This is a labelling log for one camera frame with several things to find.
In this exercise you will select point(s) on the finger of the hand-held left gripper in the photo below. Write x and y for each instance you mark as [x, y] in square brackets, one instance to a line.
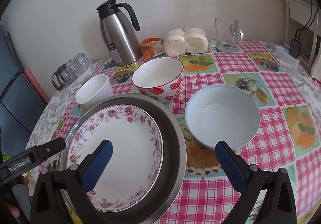
[50, 148]

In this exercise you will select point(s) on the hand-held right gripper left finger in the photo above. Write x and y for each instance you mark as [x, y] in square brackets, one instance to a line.
[100, 163]

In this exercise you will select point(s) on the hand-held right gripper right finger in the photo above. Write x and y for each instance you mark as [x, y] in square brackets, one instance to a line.
[229, 163]

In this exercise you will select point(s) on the pink floral plate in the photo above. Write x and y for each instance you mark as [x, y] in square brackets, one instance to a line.
[130, 143]

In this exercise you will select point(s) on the pale round bowl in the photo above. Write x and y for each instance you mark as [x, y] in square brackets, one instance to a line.
[220, 116]

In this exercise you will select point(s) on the stainless steel plate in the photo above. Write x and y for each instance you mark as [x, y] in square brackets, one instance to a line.
[173, 163]

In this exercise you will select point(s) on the white square bowl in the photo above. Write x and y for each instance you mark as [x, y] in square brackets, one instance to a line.
[95, 91]

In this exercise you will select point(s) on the strawberry print bowl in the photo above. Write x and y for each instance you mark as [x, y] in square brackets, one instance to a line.
[160, 73]

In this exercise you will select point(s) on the person's left hand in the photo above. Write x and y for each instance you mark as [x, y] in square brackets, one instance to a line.
[13, 210]

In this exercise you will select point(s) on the pink board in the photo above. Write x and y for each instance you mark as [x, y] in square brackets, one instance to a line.
[35, 83]

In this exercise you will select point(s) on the dark blue cabinet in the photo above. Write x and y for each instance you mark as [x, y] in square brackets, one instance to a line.
[12, 88]

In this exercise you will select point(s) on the white tray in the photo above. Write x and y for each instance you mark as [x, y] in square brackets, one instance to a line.
[75, 81]

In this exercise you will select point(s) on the small glass cup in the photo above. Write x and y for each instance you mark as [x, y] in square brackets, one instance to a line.
[86, 61]
[76, 61]
[72, 69]

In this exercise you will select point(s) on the pink checked tablecloth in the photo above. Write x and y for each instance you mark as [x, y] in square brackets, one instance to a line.
[205, 81]

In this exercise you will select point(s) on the white power strip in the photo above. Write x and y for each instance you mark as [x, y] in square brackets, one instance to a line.
[283, 53]

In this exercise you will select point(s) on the glass mug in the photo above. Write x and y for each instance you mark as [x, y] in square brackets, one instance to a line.
[225, 38]

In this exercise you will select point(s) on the orange snack packet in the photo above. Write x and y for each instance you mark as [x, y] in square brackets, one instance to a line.
[153, 48]

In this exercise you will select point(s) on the stainless steel thermos jug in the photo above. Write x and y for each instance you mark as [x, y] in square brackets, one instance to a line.
[120, 38]

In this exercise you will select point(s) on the bag of steamed buns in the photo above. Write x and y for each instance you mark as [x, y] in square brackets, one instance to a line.
[185, 43]

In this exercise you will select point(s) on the black charger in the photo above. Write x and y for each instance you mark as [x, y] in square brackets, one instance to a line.
[294, 48]

